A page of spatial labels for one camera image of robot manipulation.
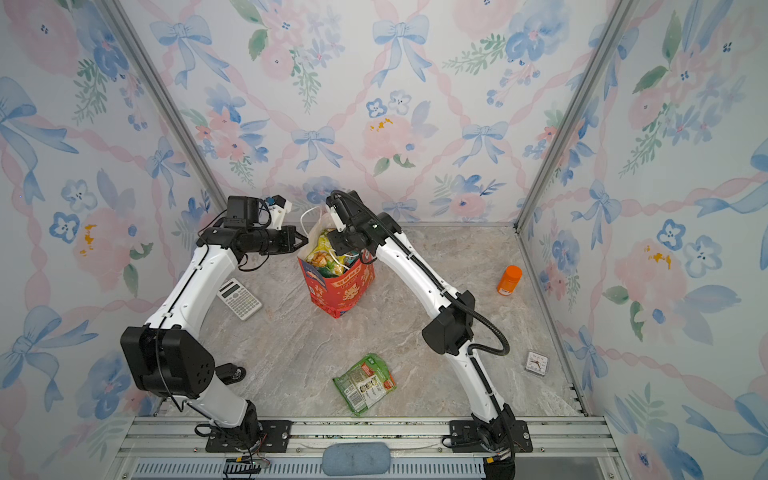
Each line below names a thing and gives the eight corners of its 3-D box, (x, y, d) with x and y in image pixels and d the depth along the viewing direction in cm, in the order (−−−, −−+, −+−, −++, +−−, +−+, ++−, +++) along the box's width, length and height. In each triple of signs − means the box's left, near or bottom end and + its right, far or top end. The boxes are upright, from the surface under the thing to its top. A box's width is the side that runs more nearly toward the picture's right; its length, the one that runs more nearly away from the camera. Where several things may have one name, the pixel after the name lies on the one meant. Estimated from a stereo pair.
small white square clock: (525, 368, 87) (528, 364, 85) (527, 354, 90) (531, 351, 87) (542, 375, 86) (546, 371, 84) (544, 361, 88) (548, 358, 86)
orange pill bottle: (499, 297, 102) (508, 280, 94) (495, 282, 106) (503, 265, 98) (514, 297, 102) (525, 280, 94) (510, 282, 106) (520, 265, 98)
